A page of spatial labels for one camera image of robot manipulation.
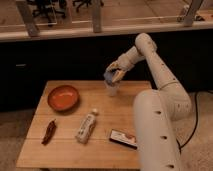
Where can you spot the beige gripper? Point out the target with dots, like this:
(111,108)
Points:
(122,65)

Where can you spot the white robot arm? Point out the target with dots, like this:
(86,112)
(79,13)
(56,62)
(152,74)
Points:
(154,110)

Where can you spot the white ceramic cup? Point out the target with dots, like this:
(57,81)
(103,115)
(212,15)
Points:
(112,90)

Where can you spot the orange bowl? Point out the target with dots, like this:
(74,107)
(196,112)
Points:
(63,98)

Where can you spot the white plastic bottle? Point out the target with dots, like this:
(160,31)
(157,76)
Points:
(86,127)

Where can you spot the dark snack box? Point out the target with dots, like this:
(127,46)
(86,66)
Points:
(123,138)

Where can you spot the wooden table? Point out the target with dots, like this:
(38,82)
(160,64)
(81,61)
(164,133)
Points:
(63,150)

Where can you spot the black office chair right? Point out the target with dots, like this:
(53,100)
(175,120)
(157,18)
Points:
(79,3)

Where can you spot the black office chair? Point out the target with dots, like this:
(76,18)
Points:
(45,7)
(79,3)

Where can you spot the dried red chili pepper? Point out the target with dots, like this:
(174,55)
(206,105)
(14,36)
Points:
(49,132)

